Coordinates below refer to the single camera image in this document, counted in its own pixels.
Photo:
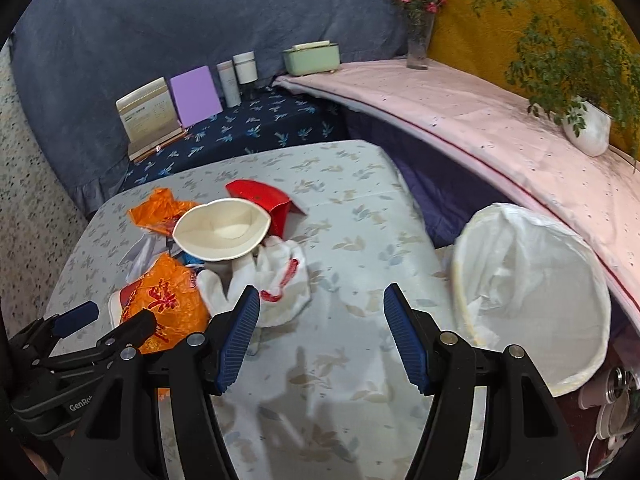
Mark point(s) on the white glove red trim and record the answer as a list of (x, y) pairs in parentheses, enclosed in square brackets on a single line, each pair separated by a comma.
[(278, 272)]

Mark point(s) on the white jar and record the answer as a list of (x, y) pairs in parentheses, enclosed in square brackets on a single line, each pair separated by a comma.
[(245, 67)]

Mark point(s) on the small orange plastic wrapper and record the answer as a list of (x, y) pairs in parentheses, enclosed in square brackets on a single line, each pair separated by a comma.
[(160, 212)]

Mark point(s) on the pink cloth covered shelf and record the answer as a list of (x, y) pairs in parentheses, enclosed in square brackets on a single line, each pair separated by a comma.
[(487, 130)]

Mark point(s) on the tall white bottle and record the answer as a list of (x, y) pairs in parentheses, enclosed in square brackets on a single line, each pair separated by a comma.
[(229, 83)]

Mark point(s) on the white lined trash bin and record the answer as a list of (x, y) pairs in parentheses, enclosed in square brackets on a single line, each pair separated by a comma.
[(519, 277)]

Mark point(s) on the glass vase pink flowers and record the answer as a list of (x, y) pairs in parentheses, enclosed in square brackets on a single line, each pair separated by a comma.
[(419, 16)]

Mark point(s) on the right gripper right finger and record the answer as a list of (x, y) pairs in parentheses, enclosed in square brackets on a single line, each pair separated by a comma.
[(525, 435)]

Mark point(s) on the navy floral cloth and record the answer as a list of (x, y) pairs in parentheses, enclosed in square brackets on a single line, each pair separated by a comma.
[(275, 119)]

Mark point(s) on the purple notebook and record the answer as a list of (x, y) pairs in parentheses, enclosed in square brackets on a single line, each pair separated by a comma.
[(195, 96)]

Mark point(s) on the green plant white pot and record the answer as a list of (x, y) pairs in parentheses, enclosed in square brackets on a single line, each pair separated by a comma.
[(570, 55)]

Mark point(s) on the green tissue box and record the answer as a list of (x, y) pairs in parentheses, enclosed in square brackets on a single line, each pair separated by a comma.
[(311, 58)]

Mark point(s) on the cups clutter under shelf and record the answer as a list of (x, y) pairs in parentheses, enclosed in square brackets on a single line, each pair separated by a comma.
[(614, 393)]

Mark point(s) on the large orange plastic bag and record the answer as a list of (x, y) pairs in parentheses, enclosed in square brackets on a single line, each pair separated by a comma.
[(168, 289)]

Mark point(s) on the yellow fabric backdrop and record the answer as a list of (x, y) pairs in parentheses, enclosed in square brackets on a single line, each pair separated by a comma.
[(483, 43)]

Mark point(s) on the light floral tablecloth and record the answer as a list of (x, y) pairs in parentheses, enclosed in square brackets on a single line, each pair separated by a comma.
[(326, 396)]

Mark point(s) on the blue grey fabric backdrop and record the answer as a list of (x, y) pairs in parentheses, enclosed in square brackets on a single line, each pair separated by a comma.
[(73, 59)]

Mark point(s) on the white paper bowl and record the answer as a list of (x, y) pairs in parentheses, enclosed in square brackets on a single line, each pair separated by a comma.
[(222, 230)]

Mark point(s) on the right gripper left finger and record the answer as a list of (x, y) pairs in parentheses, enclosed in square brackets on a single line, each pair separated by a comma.
[(119, 435)]

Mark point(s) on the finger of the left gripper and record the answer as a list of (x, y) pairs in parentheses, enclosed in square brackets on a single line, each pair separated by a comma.
[(134, 332), (42, 335)]

